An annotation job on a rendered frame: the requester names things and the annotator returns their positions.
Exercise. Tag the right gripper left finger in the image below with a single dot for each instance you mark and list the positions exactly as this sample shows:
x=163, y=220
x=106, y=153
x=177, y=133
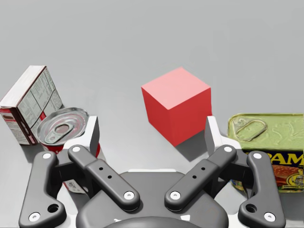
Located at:
x=42, y=185

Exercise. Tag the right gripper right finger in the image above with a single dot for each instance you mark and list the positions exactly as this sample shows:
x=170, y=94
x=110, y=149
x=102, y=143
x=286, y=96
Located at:
x=263, y=185

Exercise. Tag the red cube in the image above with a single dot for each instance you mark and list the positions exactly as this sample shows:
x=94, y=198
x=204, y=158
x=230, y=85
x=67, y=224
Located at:
x=175, y=102

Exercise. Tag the green and blue rectangular can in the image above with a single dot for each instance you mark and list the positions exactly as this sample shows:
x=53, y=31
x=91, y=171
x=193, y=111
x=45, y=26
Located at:
x=273, y=128

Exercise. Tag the red and white can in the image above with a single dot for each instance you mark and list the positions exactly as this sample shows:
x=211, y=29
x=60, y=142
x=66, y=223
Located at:
x=61, y=126

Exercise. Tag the red and white carton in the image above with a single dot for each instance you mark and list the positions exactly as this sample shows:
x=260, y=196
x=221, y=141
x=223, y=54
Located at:
x=35, y=95

